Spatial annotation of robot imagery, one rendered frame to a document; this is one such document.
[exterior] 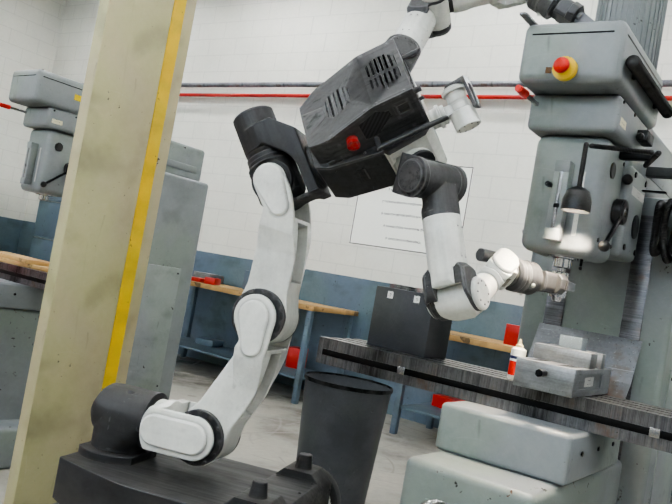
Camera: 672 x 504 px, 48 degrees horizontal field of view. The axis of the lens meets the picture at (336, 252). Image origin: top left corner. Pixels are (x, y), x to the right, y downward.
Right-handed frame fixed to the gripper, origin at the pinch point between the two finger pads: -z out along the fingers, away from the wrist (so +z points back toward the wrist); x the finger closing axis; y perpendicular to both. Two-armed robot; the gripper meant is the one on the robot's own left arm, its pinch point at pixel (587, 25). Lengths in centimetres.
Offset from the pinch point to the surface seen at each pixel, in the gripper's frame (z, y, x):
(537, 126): -9.5, -31.4, 9.9
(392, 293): -2, -94, -10
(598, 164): -28.5, -30.3, 10.4
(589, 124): -20.6, -23.9, 13.3
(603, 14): 3.4, 10.4, -18.3
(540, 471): -67, -98, 27
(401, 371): -22, -108, 3
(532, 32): 5.1, -14.1, 19.0
